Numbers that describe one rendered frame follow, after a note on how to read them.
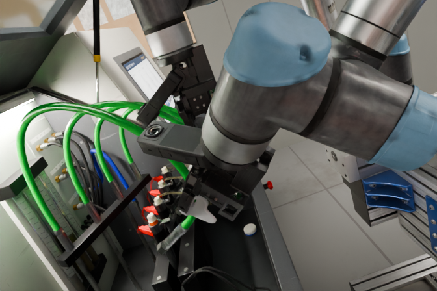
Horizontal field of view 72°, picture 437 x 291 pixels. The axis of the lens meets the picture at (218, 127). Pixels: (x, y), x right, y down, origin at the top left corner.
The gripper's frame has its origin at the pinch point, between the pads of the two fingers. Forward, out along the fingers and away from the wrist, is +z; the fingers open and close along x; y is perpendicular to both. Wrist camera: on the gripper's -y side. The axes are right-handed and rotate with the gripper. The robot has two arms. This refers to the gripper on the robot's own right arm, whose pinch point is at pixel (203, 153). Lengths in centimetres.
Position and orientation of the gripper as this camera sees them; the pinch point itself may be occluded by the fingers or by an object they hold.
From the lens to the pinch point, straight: 59.8
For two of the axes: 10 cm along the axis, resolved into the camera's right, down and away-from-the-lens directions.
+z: 3.3, 8.8, 3.4
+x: -0.6, -3.4, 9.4
